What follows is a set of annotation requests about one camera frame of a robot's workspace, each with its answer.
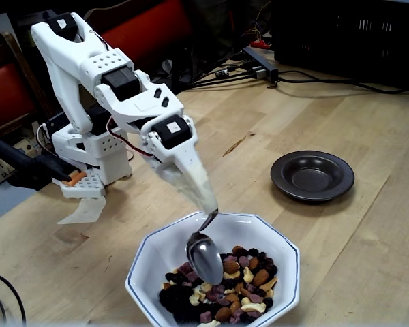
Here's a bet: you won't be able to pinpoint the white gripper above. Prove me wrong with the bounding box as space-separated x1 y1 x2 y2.
140 114 219 214

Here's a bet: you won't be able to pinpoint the silver metal spoon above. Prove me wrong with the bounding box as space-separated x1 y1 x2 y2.
185 209 225 286

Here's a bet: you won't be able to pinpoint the white octagonal bowl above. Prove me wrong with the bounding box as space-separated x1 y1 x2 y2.
124 210 301 327

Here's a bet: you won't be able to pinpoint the brown round plate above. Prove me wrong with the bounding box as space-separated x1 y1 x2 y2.
270 150 356 204

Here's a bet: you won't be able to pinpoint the beige masking tape sheet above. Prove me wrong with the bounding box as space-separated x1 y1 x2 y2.
57 196 107 225

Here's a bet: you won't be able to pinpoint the small circuit board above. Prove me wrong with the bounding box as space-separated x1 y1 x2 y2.
215 67 238 79

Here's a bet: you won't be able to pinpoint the mixed nuts and dried fruit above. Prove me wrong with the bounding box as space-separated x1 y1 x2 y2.
158 245 279 326

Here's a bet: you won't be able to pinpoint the wooden chair red cushion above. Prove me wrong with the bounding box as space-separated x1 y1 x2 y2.
0 31 55 144
61 0 196 93

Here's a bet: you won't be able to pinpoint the black clamp orange pad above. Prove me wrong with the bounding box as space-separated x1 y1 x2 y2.
0 138 89 191

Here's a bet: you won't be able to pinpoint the dark olive jacket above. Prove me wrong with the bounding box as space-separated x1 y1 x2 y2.
190 0 273 74

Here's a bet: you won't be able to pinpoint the black plastic crate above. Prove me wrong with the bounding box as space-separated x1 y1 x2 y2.
271 0 409 88

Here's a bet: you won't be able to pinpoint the white carton box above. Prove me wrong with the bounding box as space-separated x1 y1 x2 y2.
0 12 20 50

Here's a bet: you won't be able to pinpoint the black usb cable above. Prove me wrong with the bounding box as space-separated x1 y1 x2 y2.
183 69 260 92

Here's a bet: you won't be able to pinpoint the coloured jumper wires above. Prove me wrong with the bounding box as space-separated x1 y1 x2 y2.
240 0 273 39

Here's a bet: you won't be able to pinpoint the thick black power cable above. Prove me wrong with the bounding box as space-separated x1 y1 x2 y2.
267 69 409 95

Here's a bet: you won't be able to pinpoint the thin black cable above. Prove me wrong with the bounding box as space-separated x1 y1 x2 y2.
0 268 28 326

